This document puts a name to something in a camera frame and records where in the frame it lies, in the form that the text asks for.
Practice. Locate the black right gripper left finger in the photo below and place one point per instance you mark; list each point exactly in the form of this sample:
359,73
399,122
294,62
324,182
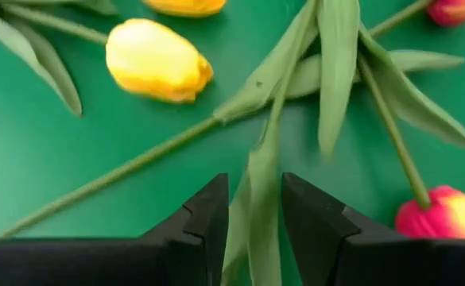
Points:
97,262

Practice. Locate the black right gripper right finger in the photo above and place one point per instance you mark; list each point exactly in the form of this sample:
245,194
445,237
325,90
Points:
375,262

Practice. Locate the red yellow artificial tulip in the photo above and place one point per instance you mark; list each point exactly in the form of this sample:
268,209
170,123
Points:
256,190
442,216
454,10

